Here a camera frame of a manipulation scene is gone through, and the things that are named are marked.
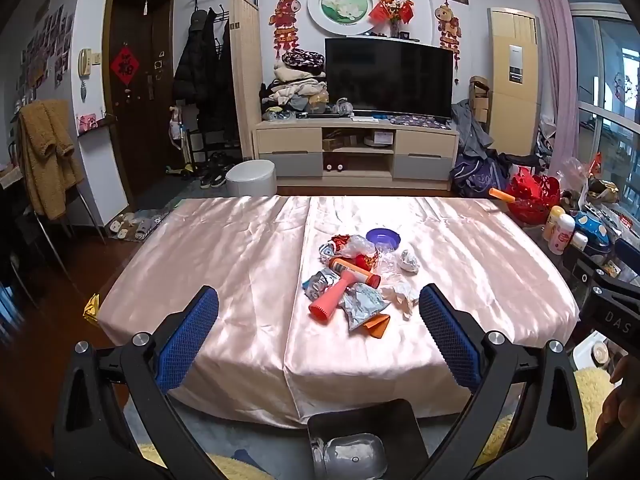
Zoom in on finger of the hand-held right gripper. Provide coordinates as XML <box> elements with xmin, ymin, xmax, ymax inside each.
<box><xmin>592</xmin><ymin>267</ymin><xmax>640</xmax><ymax>297</ymax></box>

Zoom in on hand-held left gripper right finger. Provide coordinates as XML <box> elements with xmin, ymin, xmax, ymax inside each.
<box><xmin>419</xmin><ymin>283</ymin><xmax>588</xmax><ymax>480</ymax></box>

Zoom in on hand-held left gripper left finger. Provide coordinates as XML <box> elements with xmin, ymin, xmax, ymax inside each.
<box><xmin>52</xmin><ymin>285</ymin><xmax>221</xmax><ymax>480</ymax></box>

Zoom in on clear plastic film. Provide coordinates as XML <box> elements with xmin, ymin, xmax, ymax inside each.
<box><xmin>372</xmin><ymin>247</ymin><xmax>402</xmax><ymax>286</ymax></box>

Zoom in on black waste bin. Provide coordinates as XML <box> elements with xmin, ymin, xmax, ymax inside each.
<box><xmin>306</xmin><ymin>399</ymin><xmax>431</xmax><ymax>480</ymax></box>

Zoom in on person's right hand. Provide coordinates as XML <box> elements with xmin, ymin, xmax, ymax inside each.
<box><xmin>595</xmin><ymin>352</ymin><xmax>640</xmax><ymax>443</ymax></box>

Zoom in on blue dotted tin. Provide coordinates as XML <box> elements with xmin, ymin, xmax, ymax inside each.
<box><xmin>570</xmin><ymin>210</ymin><xmax>613</xmax><ymax>256</ymax></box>

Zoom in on crumpled white tissue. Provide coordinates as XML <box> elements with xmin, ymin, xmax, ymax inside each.
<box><xmin>380</xmin><ymin>280</ymin><xmax>420</xmax><ymax>320</ymax></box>

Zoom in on orange paper piece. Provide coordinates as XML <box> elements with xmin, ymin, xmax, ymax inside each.
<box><xmin>364</xmin><ymin>312</ymin><xmax>392</xmax><ymax>339</ymax></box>

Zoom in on white bottle with red label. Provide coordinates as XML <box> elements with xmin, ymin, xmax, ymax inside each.
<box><xmin>548</xmin><ymin>213</ymin><xmax>576</xmax><ymax>255</ymax></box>

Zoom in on yellow fluffy mat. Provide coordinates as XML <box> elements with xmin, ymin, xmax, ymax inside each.
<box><xmin>575</xmin><ymin>367</ymin><xmax>621</xmax><ymax>461</ymax></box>

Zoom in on pink satin tablecloth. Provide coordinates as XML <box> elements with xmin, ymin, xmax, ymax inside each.
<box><xmin>97</xmin><ymin>195</ymin><xmax>581</xmax><ymax>431</ymax></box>

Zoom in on yellow white bottle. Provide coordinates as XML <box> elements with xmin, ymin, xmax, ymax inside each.
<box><xmin>542</xmin><ymin>205</ymin><xmax>566</xmax><ymax>241</ymax></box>

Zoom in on large silver foil packet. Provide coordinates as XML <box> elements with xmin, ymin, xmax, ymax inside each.
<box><xmin>342</xmin><ymin>284</ymin><xmax>391</xmax><ymax>331</ymax></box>

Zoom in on yellow foil packet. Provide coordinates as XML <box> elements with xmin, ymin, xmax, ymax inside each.
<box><xmin>82</xmin><ymin>294</ymin><xmax>103</xmax><ymax>326</ymax></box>

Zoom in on orange tube with white label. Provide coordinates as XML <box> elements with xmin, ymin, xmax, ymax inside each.
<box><xmin>327</xmin><ymin>256</ymin><xmax>382</xmax><ymax>289</ymax></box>

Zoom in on purple plastic dish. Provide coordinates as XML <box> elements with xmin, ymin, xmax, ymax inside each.
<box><xmin>366</xmin><ymin>227</ymin><xmax>402</xmax><ymax>251</ymax></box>

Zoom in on red lattice basket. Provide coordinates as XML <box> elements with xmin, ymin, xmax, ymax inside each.
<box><xmin>507</xmin><ymin>165</ymin><xmax>561</xmax><ymax>226</ymax></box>

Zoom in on crumpled clear plastic bag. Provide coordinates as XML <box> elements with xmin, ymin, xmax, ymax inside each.
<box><xmin>345</xmin><ymin>235</ymin><xmax>377</xmax><ymax>259</ymax></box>

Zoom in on group of slippers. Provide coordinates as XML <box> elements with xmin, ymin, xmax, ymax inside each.
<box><xmin>107</xmin><ymin>210</ymin><xmax>168</xmax><ymax>241</ymax></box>

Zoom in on small blue silver foil packet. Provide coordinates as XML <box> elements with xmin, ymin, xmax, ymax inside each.
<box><xmin>301</xmin><ymin>269</ymin><xmax>341</xmax><ymax>298</ymax></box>

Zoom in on clear plastic bottle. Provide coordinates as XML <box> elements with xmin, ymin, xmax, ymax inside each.
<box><xmin>312</xmin><ymin>435</ymin><xmax>388</xmax><ymax>480</ymax></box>

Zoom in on purple bag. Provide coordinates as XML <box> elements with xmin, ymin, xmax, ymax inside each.
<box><xmin>449</xmin><ymin>155</ymin><xmax>511</xmax><ymax>197</ymax></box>

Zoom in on dark shoes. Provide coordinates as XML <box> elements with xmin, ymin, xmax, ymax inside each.
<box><xmin>200</xmin><ymin>152</ymin><xmax>241</xmax><ymax>189</ymax></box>

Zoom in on white round stool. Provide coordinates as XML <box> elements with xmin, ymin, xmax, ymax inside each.
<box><xmin>225</xmin><ymin>159</ymin><xmax>277</xmax><ymax>197</ymax></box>

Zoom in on child's scooter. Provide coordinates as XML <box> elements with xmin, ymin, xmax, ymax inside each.
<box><xmin>165</xmin><ymin>105</ymin><xmax>198</xmax><ymax>181</ymax></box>

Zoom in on grey jacket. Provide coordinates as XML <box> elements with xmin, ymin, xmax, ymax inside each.
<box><xmin>450</xmin><ymin>100</ymin><xmax>501</xmax><ymax>161</ymax></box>

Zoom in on dark brown door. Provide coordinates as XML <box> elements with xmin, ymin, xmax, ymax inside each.
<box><xmin>102</xmin><ymin>0</ymin><xmax>176</xmax><ymax>211</ymax></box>

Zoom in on beige television cabinet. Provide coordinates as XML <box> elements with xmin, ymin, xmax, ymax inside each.
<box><xmin>254</xmin><ymin>118</ymin><xmax>460</xmax><ymax>186</ymax></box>

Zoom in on brown fleece coat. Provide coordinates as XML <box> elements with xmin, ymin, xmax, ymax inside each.
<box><xmin>19</xmin><ymin>100</ymin><xmax>85</xmax><ymax>221</ymax></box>

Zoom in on cardboard boxes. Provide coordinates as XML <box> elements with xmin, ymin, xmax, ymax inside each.
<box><xmin>469</xmin><ymin>76</ymin><xmax>491</xmax><ymax>124</ymax></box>

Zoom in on pink curtain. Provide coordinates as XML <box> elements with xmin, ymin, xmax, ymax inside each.
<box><xmin>527</xmin><ymin>0</ymin><xmax>581</xmax><ymax>176</ymax></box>

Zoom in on black hanging coats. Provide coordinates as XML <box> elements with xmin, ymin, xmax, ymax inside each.
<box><xmin>172</xmin><ymin>7</ymin><xmax>241</xmax><ymax>147</ymax></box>

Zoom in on black flat television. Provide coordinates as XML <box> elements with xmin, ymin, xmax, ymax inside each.
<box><xmin>325</xmin><ymin>37</ymin><xmax>454</xmax><ymax>120</ymax></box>

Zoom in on pile of clothes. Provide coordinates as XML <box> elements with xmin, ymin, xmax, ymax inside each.
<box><xmin>260</xmin><ymin>50</ymin><xmax>331</xmax><ymax>121</ymax></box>

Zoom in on red diamond door decoration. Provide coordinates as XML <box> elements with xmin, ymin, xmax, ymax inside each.
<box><xmin>110</xmin><ymin>46</ymin><xmax>140</xmax><ymax>88</ymax></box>

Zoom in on beige folded wooden panel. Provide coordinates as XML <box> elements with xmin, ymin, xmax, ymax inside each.
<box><xmin>228</xmin><ymin>0</ymin><xmax>263</xmax><ymax>161</ymax></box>

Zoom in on beige intercom phone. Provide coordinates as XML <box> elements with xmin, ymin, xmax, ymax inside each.
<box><xmin>77</xmin><ymin>48</ymin><xmax>93</xmax><ymax>102</ymax></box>

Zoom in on flowers with red flags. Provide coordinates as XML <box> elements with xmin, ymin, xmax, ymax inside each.
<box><xmin>369</xmin><ymin>0</ymin><xmax>416</xmax><ymax>38</ymax></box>

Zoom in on red hanging wall ornament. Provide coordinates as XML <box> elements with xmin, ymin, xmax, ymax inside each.
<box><xmin>434</xmin><ymin>2</ymin><xmax>462</xmax><ymax>83</ymax></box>

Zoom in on wall photo collage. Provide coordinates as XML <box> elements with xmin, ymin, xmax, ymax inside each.
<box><xmin>17</xmin><ymin>5</ymin><xmax>73</xmax><ymax>96</ymax></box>

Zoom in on red fish wall decoration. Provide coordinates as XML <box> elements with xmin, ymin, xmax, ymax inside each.
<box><xmin>270</xmin><ymin>0</ymin><xmax>302</xmax><ymax>63</ymax></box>

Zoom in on round white wall art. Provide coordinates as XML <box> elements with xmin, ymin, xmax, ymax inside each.
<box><xmin>307</xmin><ymin>0</ymin><xmax>388</xmax><ymax>37</ymax></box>

